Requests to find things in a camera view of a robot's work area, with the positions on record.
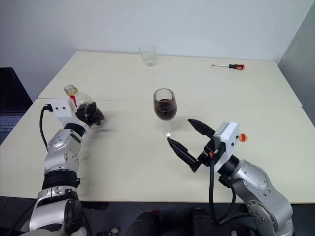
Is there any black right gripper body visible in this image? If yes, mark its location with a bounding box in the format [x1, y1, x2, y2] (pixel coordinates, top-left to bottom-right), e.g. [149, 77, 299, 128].
[190, 138, 219, 173]

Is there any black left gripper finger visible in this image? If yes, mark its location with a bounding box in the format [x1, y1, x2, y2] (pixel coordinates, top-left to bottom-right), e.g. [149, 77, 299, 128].
[84, 102, 97, 121]

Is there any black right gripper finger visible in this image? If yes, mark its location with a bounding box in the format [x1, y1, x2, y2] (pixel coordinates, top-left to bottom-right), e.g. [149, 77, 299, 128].
[188, 118, 215, 140]
[167, 137, 198, 169]

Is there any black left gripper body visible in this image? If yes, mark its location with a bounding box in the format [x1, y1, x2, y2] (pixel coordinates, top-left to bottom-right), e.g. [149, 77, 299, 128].
[75, 110, 95, 129]

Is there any small dark liquid bottle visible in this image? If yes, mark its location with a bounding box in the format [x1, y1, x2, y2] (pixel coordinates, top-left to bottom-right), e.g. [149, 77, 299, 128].
[63, 85, 107, 127]

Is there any wine glass with red wine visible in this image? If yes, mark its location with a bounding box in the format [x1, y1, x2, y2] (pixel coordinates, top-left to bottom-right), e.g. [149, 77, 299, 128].
[153, 88, 179, 137]

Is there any dark rounded shape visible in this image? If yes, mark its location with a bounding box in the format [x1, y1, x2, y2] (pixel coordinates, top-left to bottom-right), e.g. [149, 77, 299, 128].
[190, 207, 215, 236]
[129, 208, 161, 236]

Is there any orange black screwdriver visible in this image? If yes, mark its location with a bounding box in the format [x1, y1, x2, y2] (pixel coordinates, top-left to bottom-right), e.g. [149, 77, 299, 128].
[211, 63, 247, 71]

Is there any dark laptop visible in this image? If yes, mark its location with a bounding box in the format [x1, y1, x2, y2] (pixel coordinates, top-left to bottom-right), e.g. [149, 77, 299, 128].
[0, 67, 34, 144]

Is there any clear glass tumbler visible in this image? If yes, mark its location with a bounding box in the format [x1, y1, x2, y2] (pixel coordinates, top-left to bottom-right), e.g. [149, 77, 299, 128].
[138, 44, 158, 68]

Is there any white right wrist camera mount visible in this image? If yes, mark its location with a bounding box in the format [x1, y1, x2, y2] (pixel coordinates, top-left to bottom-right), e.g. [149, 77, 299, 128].
[213, 122, 240, 176]

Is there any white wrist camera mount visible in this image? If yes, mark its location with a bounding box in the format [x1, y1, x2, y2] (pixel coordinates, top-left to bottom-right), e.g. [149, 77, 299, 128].
[213, 122, 240, 176]
[50, 98, 91, 130]

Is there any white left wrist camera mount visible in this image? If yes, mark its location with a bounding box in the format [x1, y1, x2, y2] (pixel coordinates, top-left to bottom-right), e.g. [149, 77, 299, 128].
[50, 98, 91, 130]

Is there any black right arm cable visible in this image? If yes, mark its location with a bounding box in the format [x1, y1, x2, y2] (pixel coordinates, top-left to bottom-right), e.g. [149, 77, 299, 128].
[208, 147, 237, 226]

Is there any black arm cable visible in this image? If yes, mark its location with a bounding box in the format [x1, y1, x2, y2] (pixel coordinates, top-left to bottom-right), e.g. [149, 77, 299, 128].
[39, 103, 54, 153]
[208, 147, 237, 226]

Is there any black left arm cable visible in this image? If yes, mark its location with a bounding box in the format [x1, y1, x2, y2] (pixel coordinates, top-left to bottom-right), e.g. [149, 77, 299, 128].
[39, 103, 54, 153]

